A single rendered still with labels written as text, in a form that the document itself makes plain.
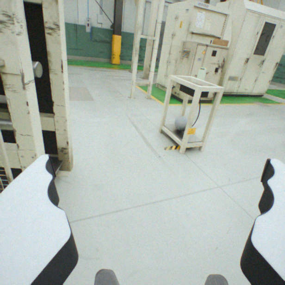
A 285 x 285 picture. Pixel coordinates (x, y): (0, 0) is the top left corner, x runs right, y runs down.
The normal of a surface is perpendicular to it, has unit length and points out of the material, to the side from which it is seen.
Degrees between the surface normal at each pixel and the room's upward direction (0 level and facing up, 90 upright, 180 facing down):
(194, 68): 90
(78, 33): 90
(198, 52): 90
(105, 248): 0
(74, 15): 90
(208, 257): 0
